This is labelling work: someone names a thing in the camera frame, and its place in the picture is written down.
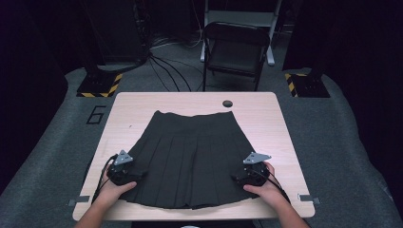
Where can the person's left hand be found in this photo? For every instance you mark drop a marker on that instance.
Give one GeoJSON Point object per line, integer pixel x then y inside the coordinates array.
{"type": "Point", "coordinates": [114, 191]}

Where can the grey tape strip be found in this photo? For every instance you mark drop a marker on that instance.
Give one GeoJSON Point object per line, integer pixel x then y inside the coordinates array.
{"type": "Point", "coordinates": [309, 198]}
{"type": "Point", "coordinates": [80, 200]}

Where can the black pleated skirt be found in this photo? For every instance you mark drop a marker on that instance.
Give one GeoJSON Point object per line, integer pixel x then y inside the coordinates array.
{"type": "Point", "coordinates": [190, 158]}

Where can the black folding chair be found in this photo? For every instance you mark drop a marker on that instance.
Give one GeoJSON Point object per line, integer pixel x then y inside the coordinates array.
{"type": "Point", "coordinates": [240, 15]}
{"type": "Point", "coordinates": [234, 53]}

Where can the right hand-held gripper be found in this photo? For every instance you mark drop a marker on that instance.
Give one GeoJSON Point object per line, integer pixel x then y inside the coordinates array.
{"type": "Point", "coordinates": [253, 174]}

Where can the hazard-striped black stand base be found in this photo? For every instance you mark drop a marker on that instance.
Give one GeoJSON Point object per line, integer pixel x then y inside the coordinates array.
{"type": "Point", "coordinates": [99, 85]}
{"type": "Point", "coordinates": [309, 85]}

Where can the person's right hand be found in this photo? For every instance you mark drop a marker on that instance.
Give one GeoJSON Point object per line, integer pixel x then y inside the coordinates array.
{"type": "Point", "coordinates": [269, 191]}

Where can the dark curtain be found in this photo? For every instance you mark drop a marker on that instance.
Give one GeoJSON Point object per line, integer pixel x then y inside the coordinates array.
{"type": "Point", "coordinates": [364, 63]}
{"type": "Point", "coordinates": [28, 95]}

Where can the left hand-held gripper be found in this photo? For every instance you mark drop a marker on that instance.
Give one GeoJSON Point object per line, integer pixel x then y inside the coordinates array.
{"type": "Point", "coordinates": [122, 171]}

